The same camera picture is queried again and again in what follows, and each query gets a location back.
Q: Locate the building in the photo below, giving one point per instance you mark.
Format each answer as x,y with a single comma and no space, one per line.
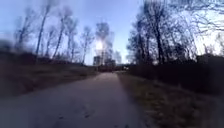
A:
98,61

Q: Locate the row of bare trees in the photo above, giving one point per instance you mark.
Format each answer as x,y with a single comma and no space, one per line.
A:
41,30

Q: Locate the dry grass verge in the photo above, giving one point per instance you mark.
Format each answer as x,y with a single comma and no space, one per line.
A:
173,103

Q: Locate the dark hedge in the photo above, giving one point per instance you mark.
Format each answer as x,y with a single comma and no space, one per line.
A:
20,58
180,75

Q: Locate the group of dark bare trees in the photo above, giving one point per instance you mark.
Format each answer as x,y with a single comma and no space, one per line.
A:
156,36

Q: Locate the tree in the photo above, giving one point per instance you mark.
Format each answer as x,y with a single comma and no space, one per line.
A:
103,33

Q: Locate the grey paved path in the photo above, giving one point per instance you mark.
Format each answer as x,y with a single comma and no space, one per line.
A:
93,100

